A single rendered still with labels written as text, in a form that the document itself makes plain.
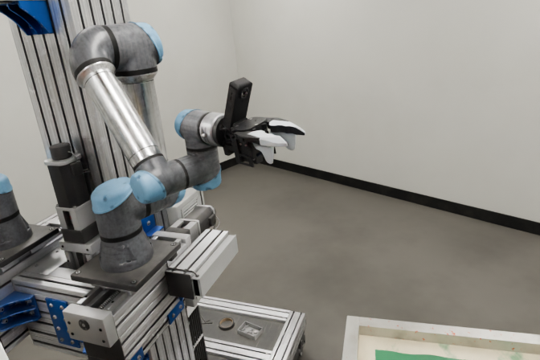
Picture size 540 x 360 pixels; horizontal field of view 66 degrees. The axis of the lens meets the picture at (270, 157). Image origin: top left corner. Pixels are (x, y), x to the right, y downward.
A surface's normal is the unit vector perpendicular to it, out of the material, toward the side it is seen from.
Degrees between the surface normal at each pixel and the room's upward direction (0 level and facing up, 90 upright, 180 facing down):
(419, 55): 90
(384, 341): 0
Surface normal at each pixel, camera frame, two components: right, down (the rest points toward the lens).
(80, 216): 0.94, 0.04
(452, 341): -0.25, 0.34
